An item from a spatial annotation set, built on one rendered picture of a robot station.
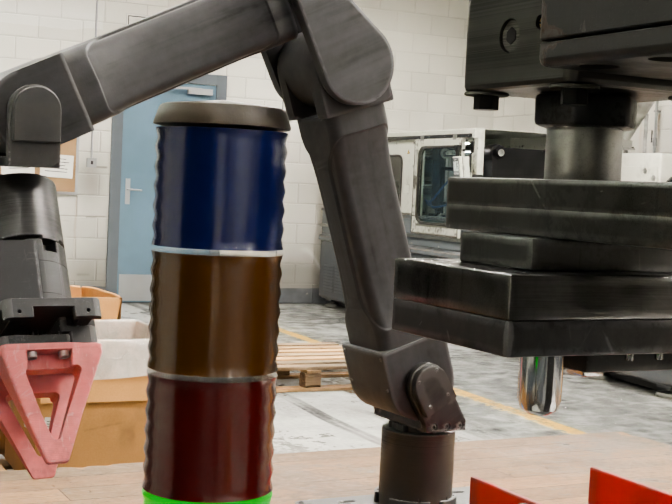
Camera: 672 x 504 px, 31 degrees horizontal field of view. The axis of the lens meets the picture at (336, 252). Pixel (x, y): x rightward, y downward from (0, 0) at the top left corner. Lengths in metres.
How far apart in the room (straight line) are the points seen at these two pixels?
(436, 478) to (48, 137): 0.43
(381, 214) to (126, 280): 10.74
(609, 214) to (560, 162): 0.07
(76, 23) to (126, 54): 10.75
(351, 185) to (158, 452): 0.63
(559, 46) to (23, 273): 0.43
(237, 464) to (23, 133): 0.52
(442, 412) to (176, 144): 0.69
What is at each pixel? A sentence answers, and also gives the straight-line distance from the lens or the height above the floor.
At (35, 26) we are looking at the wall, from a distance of 11.56.
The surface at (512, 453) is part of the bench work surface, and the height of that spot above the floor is 0.90.
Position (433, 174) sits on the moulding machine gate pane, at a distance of 10.11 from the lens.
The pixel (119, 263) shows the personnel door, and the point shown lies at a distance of 11.67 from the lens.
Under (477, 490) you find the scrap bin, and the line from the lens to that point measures 0.95.
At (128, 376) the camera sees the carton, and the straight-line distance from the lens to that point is 4.08.
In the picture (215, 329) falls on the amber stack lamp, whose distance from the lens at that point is 0.34.
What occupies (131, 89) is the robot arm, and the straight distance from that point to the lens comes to 0.89.
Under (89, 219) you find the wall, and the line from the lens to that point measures 11.60.
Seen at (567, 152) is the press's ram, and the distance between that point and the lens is 0.60.
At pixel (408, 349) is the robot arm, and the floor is 1.05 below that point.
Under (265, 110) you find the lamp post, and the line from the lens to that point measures 0.34.
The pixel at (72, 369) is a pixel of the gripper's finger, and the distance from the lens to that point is 0.82.
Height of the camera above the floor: 1.17
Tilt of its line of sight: 3 degrees down
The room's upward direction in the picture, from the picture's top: 3 degrees clockwise
